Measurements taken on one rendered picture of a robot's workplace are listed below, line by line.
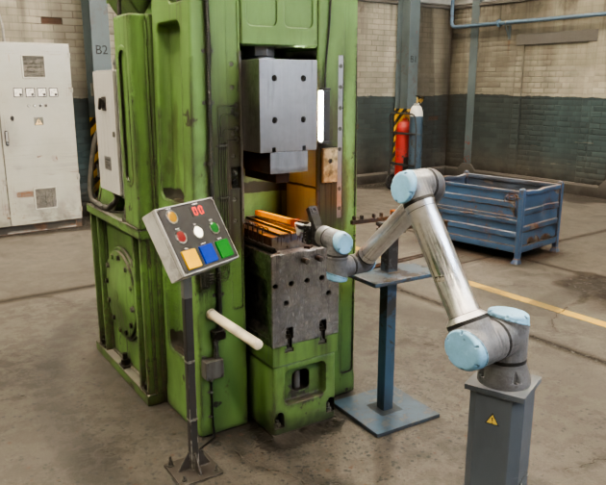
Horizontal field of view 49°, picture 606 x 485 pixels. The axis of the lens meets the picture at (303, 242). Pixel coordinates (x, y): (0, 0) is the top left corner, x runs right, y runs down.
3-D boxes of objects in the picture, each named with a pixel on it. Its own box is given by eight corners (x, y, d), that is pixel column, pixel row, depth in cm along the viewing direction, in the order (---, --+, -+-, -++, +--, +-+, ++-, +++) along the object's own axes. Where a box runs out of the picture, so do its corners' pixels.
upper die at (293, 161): (308, 170, 303) (308, 150, 301) (270, 174, 292) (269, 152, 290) (262, 162, 337) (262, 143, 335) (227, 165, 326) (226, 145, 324)
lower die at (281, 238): (307, 245, 311) (307, 228, 309) (271, 251, 301) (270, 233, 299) (263, 229, 345) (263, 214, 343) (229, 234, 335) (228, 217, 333)
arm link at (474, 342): (517, 355, 225) (435, 159, 240) (486, 370, 214) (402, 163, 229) (483, 365, 237) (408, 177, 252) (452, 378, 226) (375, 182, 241)
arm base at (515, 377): (537, 376, 245) (539, 351, 243) (521, 396, 230) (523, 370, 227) (487, 365, 255) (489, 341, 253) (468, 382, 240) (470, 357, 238)
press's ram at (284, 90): (332, 148, 308) (333, 60, 299) (260, 153, 287) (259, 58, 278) (285, 141, 342) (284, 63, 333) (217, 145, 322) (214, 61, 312)
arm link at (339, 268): (356, 280, 282) (357, 252, 279) (336, 286, 275) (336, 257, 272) (340, 275, 289) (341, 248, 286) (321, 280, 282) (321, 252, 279)
